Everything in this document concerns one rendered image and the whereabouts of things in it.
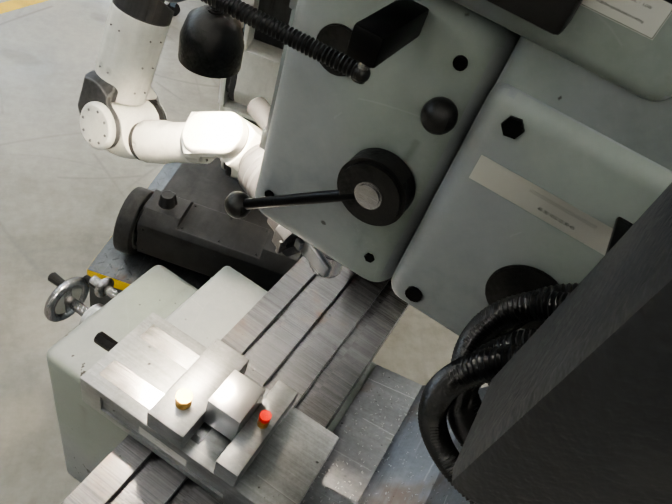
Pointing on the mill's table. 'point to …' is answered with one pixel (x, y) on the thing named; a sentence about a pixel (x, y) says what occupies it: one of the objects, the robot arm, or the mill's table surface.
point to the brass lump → (183, 399)
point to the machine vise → (254, 459)
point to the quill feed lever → (349, 190)
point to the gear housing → (607, 41)
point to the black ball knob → (439, 115)
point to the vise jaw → (167, 414)
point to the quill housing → (374, 122)
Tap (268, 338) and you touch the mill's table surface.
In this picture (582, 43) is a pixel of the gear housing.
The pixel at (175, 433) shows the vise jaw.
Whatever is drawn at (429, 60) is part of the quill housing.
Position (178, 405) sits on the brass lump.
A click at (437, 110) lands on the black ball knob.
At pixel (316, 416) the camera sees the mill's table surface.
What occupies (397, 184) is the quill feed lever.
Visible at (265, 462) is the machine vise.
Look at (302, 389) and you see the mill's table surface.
